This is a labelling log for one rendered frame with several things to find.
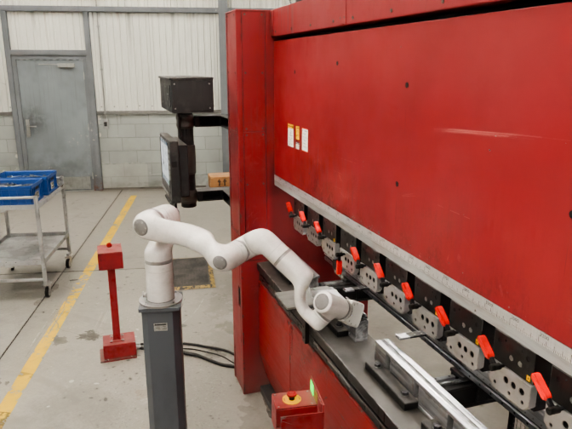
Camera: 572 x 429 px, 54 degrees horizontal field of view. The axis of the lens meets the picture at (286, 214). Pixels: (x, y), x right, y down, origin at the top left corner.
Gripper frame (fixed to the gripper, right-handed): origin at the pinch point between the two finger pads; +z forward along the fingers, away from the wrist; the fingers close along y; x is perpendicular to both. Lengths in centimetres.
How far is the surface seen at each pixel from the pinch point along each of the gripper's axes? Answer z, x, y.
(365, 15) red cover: -63, 0, 100
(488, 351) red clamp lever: -54, -70, 1
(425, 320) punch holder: -34, -42, 5
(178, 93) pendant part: -29, 137, 83
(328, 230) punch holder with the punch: -3.4, 28.0, 31.8
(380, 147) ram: -44, -11, 58
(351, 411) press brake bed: -3.6, -10.3, -35.9
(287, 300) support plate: -6.6, 34.8, -4.0
